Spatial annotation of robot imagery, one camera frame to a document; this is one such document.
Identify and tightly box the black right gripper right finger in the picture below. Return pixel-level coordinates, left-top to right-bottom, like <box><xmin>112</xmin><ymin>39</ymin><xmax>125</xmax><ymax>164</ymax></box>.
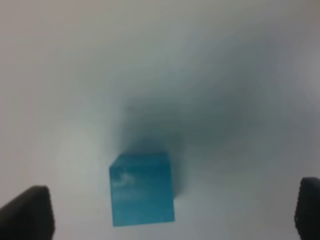
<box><xmin>294</xmin><ymin>177</ymin><xmax>320</xmax><ymax>240</ymax></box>

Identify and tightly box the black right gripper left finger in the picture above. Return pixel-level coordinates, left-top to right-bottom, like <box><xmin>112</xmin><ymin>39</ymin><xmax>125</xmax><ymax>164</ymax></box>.
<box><xmin>0</xmin><ymin>185</ymin><xmax>55</xmax><ymax>240</ymax></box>

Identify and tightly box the blue block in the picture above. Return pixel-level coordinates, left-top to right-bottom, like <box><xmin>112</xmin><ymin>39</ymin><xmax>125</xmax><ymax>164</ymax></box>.
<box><xmin>109</xmin><ymin>152</ymin><xmax>175</xmax><ymax>227</ymax></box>

